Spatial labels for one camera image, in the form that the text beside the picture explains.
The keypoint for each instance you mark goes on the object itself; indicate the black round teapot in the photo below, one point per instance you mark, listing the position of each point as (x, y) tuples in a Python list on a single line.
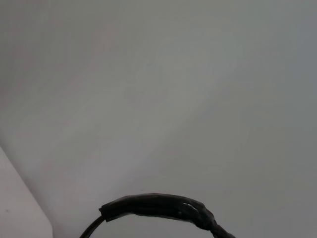
[(153, 205)]

